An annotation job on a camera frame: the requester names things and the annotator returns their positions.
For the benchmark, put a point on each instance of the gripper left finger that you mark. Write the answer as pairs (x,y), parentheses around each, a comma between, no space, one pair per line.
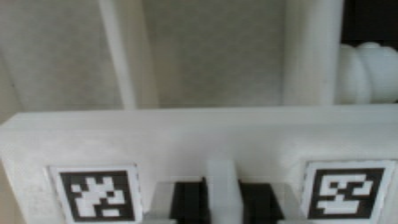
(180,203)

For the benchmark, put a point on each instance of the white cabinet body box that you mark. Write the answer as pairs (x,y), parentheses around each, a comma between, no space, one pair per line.
(160,54)

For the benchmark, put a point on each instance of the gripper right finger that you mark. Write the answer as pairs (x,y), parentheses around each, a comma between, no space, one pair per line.
(270,204)

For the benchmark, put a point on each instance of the white door panel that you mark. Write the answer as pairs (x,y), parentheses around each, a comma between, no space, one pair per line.
(167,139)

